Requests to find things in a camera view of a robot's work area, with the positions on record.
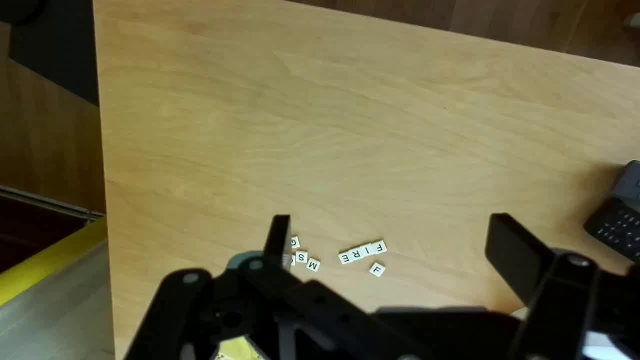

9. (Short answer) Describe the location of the dark grey remote control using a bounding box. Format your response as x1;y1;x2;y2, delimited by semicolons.
610;159;640;210

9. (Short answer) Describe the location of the yellow edged metal platform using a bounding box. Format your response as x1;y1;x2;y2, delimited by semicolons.
0;185;116;360

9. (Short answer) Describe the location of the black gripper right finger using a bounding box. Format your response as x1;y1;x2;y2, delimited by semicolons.
485;210;640;360

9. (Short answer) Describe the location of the black button remote control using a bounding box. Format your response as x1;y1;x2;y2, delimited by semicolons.
582;194;640;265

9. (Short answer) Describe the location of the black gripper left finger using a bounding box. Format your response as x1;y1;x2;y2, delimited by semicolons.
125;212;402;360

